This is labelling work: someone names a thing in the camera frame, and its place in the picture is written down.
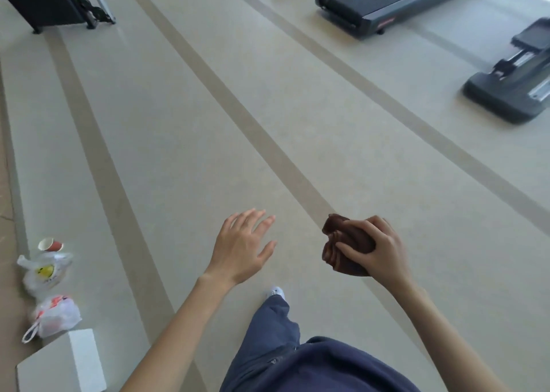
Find person's dark shirt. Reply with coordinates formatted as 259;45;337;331
296;336;420;392

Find person's dark blue trousers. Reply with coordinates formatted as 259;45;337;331
219;295;310;392

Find plastic bag with red print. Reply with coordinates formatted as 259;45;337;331
22;294;83;344

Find person's right hand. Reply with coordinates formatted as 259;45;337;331
335;215;415;292

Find white box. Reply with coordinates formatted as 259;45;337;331
16;328;107;392

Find red paper cup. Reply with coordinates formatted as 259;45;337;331
37;237;64;254

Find brown cleaning cloth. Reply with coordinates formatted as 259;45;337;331
321;213;379;277

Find person's left hand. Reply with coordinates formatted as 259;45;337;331
202;208;278;288

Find plastic bag with yellow print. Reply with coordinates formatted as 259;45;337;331
17;252;74;298

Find person's right forearm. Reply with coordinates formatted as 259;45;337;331
393;280;510;392

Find person's left forearm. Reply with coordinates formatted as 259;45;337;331
120;273;236;392

